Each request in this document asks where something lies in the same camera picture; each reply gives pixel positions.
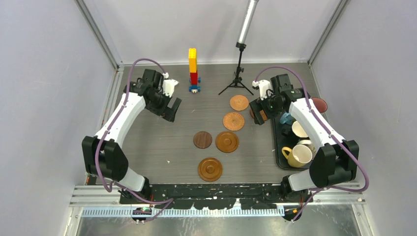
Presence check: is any brown ringed coaster front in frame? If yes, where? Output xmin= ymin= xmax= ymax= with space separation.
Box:
xmin=198 ymin=158 xmax=223 ymax=182

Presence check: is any brown ringed coaster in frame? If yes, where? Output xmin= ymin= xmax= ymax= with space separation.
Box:
xmin=215 ymin=131 xmax=239 ymax=153
xmin=198 ymin=158 xmax=223 ymax=182
xmin=249 ymin=109 xmax=268 ymax=121

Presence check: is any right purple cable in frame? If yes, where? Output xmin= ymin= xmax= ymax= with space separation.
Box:
xmin=254 ymin=65 xmax=370 ymax=223

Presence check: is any woven orange coaster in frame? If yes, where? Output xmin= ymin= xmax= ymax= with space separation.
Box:
xmin=223 ymin=112 xmax=245 ymax=131
xmin=229 ymin=94 xmax=249 ymax=111

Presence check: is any dark walnut coaster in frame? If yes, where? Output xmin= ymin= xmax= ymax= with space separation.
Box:
xmin=193 ymin=131 xmax=212 ymax=149

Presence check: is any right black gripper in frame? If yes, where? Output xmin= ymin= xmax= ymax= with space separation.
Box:
xmin=249 ymin=90 xmax=285 ymax=125

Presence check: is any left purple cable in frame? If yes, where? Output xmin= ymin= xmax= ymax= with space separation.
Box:
xmin=94 ymin=58 xmax=174 ymax=223

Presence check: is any black mug white inside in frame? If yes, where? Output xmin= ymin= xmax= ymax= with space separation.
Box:
xmin=281 ymin=121 xmax=309 ymax=139

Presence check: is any purple cable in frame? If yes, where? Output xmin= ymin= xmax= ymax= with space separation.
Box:
xmin=94 ymin=58 xmax=174 ymax=223
xmin=254 ymin=65 xmax=370 ymax=223

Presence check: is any white floral mug orange inside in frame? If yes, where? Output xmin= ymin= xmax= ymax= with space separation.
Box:
xmin=297 ymin=139 xmax=317 ymax=159

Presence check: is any yellow red blue block tower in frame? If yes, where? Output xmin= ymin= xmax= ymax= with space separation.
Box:
xmin=188 ymin=48 xmax=201 ymax=93

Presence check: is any pink mug maroon inside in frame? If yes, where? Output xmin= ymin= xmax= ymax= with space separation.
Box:
xmin=311 ymin=97 xmax=328 ymax=113

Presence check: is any aluminium front rail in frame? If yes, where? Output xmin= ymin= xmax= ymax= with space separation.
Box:
xmin=69 ymin=185 xmax=366 ymax=218

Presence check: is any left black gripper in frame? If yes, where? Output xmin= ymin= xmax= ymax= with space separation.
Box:
xmin=147 ymin=88 xmax=181 ymax=122

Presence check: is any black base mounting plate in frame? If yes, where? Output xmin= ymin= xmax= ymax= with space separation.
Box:
xmin=119 ymin=183 xmax=313 ymax=210

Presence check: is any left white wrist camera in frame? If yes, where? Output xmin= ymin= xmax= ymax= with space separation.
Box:
xmin=162 ymin=72 xmax=179 ymax=98

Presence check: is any yellow mug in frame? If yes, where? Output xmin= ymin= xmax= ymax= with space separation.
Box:
xmin=281 ymin=145 xmax=313 ymax=168

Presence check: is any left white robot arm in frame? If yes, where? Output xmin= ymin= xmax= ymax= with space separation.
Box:
xmin=82 ymin=69 xmax=181 ymax=204

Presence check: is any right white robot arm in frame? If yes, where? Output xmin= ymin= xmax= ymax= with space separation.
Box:
xmin=249 ymin=74 xmax=359 ymax=202

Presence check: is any black plastic tray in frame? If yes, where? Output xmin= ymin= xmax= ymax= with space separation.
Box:
xmin=272 ymin=118 xmax=312 ymax=171

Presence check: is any blue mug orange inside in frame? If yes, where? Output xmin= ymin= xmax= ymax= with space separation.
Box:
xmin=279 ymin=112 xmax=296 ymax=125

